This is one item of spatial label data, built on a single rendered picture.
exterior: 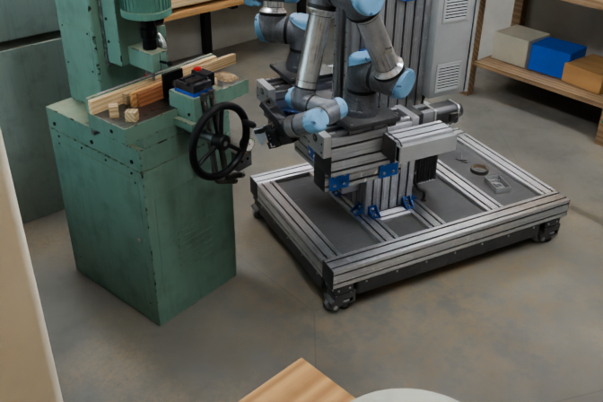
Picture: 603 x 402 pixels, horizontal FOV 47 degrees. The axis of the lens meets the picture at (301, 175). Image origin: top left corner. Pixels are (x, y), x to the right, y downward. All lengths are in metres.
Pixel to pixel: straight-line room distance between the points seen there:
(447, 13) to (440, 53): 0.17
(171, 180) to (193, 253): 0.38
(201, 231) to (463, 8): 1.38
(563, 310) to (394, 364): 0.81
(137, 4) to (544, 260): 2.12
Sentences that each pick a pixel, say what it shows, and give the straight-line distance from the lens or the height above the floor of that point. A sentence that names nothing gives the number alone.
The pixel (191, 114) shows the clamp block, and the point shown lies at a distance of 2.46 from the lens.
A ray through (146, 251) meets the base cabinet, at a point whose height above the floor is 0.36.
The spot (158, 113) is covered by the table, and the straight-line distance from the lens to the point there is 2.49.
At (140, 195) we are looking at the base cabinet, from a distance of 2.57.
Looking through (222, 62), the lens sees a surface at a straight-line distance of 2.85.
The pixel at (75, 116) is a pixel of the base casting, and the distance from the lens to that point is 2.78.
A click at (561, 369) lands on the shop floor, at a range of 2.89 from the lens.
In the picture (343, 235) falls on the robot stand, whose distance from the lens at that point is 3.01.
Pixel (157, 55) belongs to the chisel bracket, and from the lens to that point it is 2.56.
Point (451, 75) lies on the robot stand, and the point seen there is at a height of 0.85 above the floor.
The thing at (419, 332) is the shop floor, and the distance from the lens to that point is 2.89.
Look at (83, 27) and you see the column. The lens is 2.70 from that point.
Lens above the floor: 1.93
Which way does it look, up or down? 30 degrees down
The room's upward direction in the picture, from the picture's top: 1 degrees clockwise
